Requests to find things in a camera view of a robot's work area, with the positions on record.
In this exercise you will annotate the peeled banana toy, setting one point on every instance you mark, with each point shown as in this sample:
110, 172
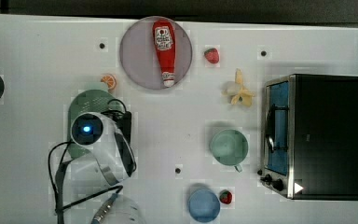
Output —
237, 92

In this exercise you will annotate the red strawberry toy near plate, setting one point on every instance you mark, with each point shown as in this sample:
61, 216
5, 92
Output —
212, 55

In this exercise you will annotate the purple round plate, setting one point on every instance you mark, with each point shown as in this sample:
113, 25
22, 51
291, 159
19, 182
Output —
138, 56

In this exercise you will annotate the orange slice toy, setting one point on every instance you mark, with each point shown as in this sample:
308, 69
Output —
110, 81

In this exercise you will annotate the red ketchup bottle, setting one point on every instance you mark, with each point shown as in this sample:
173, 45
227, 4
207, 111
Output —
164, 43

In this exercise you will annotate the green mug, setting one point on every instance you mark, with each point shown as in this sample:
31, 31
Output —
230, 148

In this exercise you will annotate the green plastic strainer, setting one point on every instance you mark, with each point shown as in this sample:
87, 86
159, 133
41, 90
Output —
96, 101

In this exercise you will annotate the blue round bowl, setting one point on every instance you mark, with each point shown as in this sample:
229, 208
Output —
203, 205

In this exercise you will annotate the black silver toaster oven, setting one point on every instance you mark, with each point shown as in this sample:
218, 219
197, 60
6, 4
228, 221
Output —
310, 137

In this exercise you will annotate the red strawberry toy near bowl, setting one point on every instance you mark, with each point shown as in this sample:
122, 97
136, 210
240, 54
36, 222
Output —
225, 197

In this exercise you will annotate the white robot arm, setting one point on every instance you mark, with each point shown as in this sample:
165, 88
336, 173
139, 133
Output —
108, 160

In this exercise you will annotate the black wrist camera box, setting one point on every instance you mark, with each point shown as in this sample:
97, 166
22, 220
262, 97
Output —
125, 124

